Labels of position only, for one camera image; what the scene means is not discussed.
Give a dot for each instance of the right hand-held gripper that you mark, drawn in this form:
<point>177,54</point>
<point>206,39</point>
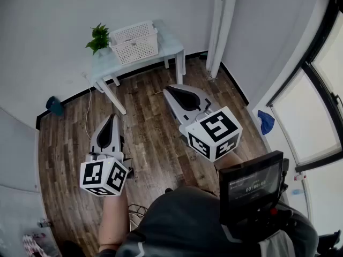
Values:
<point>214,132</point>

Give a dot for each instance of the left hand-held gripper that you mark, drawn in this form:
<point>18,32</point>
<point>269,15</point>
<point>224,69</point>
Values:
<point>92,174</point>

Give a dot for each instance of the white plastic laundry basket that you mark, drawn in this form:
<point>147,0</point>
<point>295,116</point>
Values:
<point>136,51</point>

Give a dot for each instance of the person's right forearm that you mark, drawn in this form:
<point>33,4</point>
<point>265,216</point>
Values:
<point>227,160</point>

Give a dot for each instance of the person's left forearm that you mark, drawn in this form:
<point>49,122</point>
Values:
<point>113,218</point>

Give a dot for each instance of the small white table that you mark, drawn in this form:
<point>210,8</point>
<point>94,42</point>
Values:
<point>115,99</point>

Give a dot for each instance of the dark teal plastic object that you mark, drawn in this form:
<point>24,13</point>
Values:
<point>55,106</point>
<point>203,54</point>

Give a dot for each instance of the person's left shoe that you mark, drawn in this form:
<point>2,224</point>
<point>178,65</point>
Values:
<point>168,190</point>

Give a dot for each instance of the blue cloth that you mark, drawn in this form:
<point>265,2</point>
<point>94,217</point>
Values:
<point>266,122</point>

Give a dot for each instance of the white pipe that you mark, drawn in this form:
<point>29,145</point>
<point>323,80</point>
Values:
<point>215,23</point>
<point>227,28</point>

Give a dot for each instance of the frosted glass partition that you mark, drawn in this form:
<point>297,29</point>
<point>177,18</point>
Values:
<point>16,149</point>

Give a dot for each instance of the metal glass door clamp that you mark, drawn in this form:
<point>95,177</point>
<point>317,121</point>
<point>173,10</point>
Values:
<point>43,223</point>

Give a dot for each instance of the green potted plant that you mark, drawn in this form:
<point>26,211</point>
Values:
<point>99,37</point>

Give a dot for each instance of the black field monitor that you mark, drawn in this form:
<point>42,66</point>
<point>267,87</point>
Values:
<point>249,189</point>

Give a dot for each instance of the black round stand base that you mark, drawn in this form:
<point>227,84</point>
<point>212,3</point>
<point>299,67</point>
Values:
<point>73,249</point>

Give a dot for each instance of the person's dark grey shirt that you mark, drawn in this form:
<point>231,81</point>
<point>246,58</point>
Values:
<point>182,223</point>

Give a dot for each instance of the white bottle with red cap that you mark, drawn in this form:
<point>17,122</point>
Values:
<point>299,177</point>

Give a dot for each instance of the clear plastic bottle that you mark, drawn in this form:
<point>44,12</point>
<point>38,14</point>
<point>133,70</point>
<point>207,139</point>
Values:
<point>298,192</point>

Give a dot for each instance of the black-framed window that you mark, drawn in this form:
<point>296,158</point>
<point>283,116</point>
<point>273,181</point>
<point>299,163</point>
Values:
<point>319,39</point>

